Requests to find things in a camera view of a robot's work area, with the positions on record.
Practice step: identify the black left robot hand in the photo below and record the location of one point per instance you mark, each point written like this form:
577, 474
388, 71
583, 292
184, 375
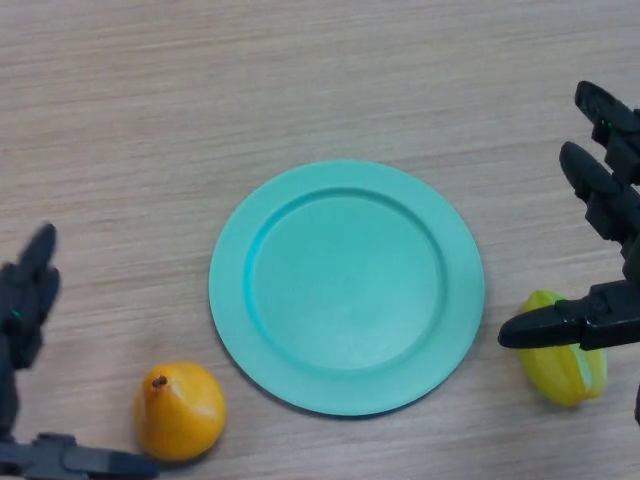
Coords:
27, 305

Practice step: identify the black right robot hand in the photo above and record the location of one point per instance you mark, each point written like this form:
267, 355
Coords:
610, 315

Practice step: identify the yellow pear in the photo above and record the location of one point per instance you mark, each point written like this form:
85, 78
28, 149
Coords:
180, 415

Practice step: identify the green round plate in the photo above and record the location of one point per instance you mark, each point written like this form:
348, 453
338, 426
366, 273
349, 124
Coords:
345, 290

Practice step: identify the yellow-green starfruit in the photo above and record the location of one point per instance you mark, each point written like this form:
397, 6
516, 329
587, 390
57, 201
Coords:
560, 375

